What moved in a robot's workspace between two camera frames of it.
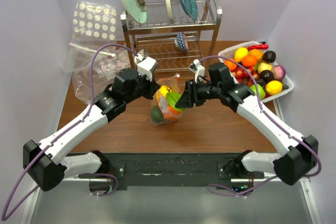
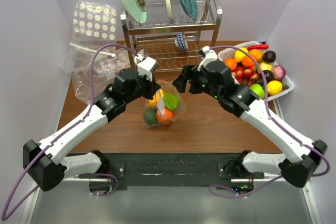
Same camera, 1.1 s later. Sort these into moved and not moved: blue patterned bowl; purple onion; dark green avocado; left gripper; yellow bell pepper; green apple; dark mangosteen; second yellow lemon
Moved: dark green avocado; yellow bell pepper
Not moved: purple onion; blue patterned bowl; left gripper; dark mangosteen; second yellow lemon; green apple
